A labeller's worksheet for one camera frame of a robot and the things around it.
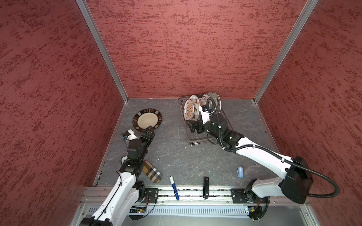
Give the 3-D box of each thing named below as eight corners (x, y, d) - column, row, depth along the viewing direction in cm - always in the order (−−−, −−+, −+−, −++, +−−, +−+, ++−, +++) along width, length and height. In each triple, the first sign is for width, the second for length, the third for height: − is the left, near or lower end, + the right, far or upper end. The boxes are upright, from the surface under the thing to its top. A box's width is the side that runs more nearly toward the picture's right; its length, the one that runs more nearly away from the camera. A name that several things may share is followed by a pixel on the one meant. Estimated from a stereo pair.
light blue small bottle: (238, 178, 82) (240, 176, 80) (235, 168, 86) (237, 166, 83) (243, 178, 82) (245, 176, 80) (240, 168, 86) (242, 166, 83)
